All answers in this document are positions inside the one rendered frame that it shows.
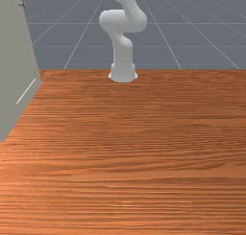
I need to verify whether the pale grey cabinet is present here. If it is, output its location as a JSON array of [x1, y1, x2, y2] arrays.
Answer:
[[0, 0, 43, 143]]

